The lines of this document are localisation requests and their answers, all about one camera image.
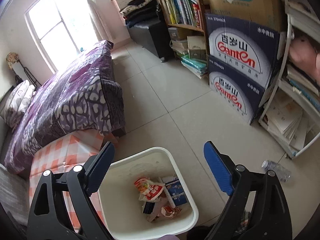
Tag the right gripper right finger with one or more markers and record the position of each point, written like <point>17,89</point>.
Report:
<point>269,217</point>

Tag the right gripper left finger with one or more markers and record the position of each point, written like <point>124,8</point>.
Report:
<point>48,216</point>

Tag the blue small carton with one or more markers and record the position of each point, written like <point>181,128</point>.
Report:
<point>174,191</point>

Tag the torn red noodle cup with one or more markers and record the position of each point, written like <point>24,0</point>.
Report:
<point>165,211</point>

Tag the snack wrapper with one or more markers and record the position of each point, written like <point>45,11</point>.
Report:
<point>149,191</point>

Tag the white plastic trash bin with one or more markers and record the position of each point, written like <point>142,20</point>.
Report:
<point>125,215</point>

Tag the right hand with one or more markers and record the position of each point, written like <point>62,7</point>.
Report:
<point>305,57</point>

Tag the clear plastic water bottle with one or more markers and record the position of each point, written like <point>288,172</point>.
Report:
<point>282,173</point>

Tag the grey grid fabric chair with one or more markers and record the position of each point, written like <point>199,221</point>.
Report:
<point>14,198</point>

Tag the lower Ganten water box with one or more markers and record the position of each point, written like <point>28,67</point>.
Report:
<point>244,95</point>

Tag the ganten water box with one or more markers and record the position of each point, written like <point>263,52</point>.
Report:
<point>244,95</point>
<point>251,48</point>

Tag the folded floral pillows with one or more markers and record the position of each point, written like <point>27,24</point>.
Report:
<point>18,103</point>

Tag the purple patterned bed quilt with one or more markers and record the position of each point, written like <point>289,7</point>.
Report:
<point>83,96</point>

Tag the upper Ganten water box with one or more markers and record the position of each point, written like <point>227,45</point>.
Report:
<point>251,48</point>

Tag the black storage bench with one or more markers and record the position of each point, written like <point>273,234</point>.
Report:
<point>153,35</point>

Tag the bright window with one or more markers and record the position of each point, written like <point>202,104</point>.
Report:
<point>61,29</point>

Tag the brown cardboard box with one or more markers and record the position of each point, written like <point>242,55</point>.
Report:
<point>268,13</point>

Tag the wooden bookshelf with books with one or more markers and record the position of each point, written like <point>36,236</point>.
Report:
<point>187,30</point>

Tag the folded dark clothes pile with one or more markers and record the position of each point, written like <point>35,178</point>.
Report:
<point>139,11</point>

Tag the white wire rack with papers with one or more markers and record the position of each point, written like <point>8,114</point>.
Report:
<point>292,114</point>

